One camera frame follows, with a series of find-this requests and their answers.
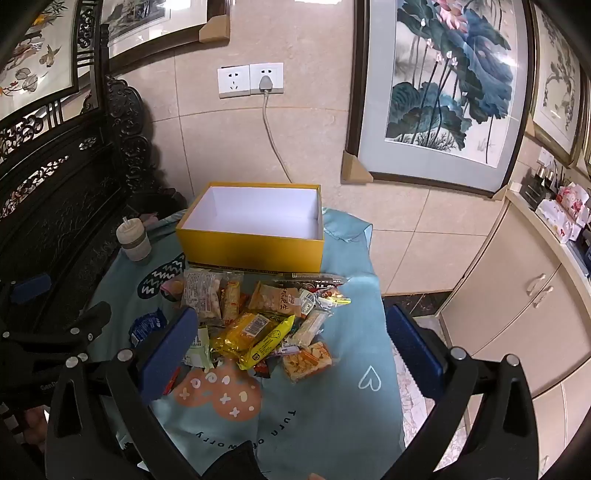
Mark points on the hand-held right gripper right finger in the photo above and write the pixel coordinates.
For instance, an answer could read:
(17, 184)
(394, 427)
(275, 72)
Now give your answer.
(411, 350)

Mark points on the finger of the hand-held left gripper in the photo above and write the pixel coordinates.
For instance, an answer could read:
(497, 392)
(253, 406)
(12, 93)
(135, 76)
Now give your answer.
(30, 288)
(94, 318)

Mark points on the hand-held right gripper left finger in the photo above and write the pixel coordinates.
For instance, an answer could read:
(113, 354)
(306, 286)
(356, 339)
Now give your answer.
(171, 350)

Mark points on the yellow cardboard box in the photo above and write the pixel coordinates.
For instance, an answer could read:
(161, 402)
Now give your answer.
(249, 251)

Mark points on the pale green snack packet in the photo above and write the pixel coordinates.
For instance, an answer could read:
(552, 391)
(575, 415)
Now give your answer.
(199, 353)

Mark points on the clear bag of white candies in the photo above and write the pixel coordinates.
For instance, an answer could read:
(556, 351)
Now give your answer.
(201, 295)

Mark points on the pink snack packet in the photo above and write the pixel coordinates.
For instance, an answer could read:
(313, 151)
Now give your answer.
(170, 287)

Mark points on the orange striped snack bar packet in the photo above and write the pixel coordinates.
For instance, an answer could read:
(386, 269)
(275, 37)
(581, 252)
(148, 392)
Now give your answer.
(231, 300)

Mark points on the shiny yellow snack packet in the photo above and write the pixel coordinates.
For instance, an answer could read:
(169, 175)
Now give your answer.
(251, 334)

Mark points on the beige cup with straw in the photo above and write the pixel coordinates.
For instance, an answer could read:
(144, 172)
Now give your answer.
(134, 244)

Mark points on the small colourful candy packet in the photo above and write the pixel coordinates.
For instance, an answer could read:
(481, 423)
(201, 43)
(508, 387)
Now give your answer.
(330, 299)

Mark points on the white cabinet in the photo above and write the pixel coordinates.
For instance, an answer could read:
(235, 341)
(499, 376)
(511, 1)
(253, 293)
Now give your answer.
(498, 300)

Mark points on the white nougat bar packet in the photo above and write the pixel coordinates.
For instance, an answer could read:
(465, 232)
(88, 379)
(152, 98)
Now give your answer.
(309, 328)

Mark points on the dark carved wooden screen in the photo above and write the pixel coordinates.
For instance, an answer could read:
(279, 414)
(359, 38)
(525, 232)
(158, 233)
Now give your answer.
(60, 184)

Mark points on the light blue printed tablecloth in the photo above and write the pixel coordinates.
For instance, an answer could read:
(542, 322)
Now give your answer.
(323, 415)

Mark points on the long black clear snack packet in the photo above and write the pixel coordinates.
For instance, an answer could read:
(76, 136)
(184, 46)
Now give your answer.
(309, 279)

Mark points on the cardboard corner protector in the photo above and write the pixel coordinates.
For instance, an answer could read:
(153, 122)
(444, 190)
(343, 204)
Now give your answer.
(355, 168)
(216, 28)
(505, 190)

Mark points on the black desktop organizer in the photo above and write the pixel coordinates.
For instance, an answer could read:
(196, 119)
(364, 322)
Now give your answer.
(535, 189)

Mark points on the pink floral white package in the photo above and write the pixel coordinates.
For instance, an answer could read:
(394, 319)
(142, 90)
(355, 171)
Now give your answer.
(570, 207)

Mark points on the framed lotus painting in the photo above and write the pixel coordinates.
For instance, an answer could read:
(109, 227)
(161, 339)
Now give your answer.
(438, 92)

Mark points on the grey power plug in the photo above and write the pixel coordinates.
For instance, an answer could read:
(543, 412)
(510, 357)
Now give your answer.
(266, 84)

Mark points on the framed landscape painting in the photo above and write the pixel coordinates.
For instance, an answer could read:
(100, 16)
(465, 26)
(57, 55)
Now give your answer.
(138, 23)

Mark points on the framed branch painting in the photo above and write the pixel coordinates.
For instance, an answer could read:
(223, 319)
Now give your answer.
(558, 83)

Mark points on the white wall socket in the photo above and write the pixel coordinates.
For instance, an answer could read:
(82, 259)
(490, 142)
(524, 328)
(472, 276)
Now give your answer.
(277, 74)
(234, 82)

